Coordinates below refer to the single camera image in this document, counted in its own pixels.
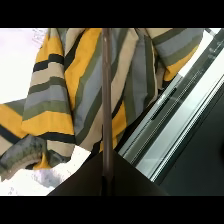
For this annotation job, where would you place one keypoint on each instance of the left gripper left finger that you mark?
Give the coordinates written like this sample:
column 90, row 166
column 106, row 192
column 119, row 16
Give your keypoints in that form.
column 86, row 180

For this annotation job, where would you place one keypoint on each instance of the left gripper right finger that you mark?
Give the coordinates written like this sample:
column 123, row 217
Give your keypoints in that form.
column 133, row 181

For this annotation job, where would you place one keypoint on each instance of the brown clothes hanger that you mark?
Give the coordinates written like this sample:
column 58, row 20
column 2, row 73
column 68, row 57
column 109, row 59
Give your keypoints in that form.
column 107, row 100

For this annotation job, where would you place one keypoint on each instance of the yellow grey striped shirt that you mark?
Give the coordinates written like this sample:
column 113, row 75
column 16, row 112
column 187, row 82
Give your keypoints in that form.
column 80, row 66

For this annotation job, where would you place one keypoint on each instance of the silver frame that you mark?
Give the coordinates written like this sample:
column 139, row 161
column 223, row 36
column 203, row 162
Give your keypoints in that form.
column 166, row 126

